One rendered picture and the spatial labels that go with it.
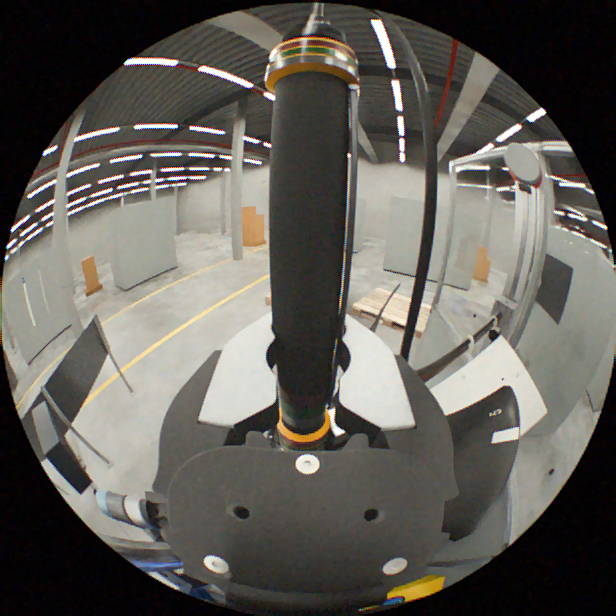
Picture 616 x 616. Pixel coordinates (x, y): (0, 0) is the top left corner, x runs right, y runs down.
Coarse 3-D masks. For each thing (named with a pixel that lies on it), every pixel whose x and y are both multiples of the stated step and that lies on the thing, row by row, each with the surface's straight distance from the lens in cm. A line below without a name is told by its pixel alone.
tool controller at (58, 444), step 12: (36, 408) 93; (48, 408) 90; (36, 420) 87; (48, 420) 81; (48, 432) 77; (60, 432) 85; (48, 444) 74; (60, 444) 71; (48, 456) 73; (60, 456) 73; (72, 456) 76; (60, 468) 76; (72, 468) 76; (84, 468) 82; (72, 480) 79; (84, 480) 80
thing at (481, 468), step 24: (480, 408) 31; (504, 408) 28; (456, 432) 27; (480, 432) 25; (456, 456) 23; (480, 456) 23; (504, 456) 22; (456, 480) 21; (480, 480) 21; (504, 480) 21; (456, 504) 20; (480, 504) 20; (456, 528) 19
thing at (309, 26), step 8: (312, 16) 17; (320, 16) 18; (304, 24) 14; (312, 24) 14; (320, 24) 14; (328, 24) 15; (288, 32) 14; (296, 32) 13; (304, 32) 13; (312, 32) 13; (320, 32) 13; (328, 32) 13; (336, 32) 14; (288, 40) 16; (336, 40) 16; (344, 40) 14
